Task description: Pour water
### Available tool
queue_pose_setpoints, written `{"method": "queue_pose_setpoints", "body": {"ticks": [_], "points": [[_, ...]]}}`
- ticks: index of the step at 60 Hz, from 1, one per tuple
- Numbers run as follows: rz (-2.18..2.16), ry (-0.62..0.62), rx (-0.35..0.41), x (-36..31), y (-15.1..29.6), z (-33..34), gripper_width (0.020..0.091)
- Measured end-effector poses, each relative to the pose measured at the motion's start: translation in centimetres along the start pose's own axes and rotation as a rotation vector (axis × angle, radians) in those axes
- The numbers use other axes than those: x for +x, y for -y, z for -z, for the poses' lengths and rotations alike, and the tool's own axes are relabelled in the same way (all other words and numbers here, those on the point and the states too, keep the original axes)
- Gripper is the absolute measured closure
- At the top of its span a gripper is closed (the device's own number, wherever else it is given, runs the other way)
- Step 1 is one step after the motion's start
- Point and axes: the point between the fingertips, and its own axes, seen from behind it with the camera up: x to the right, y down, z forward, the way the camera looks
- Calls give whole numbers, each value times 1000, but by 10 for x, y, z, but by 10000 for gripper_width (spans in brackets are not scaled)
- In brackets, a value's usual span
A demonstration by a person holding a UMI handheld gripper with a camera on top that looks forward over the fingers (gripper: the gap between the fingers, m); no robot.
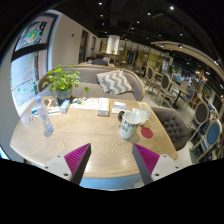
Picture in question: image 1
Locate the grey white chevron cushion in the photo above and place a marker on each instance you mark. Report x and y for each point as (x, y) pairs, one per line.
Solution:
(115, 81)

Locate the green potted plant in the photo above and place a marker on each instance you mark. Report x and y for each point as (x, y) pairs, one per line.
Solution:
(61, 80)

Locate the group of dining chairs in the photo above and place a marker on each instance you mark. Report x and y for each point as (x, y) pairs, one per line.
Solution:
(201, 115)

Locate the white rectangular box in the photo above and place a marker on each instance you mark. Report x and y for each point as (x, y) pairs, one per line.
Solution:
(103, 106)

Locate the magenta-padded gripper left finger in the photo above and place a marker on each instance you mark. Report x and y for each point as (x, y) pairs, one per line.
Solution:
(74, 159)

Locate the flat round red coaster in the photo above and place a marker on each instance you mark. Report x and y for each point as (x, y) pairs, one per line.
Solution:
(147, 133)

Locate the small light blue box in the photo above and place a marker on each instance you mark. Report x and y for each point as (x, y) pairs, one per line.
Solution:
(65, 106)

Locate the clear blue-capped water bottle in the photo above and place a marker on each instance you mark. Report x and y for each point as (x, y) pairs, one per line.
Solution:
(43, 115)

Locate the window with holiday stickers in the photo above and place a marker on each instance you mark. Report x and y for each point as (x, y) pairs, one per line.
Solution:
(28, 70)

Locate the grey curved sofa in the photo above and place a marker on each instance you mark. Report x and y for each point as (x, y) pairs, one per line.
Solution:
(90, 77)

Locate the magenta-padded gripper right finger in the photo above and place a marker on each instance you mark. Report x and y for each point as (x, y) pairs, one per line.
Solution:
(149, 160)

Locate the grey tufted armchair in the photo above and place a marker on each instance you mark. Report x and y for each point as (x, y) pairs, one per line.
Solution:
(171, 126)

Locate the pill blister pack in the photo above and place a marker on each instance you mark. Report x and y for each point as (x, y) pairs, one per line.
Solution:
(31, 119)

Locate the person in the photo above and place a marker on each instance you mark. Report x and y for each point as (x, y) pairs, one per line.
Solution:
(100, 61)

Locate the group of ceiling lights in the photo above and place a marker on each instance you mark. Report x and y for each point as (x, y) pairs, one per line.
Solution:
(171, 7)

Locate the clear plastic cup with straw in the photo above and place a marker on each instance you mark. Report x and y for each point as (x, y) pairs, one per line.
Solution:
(144, 115)

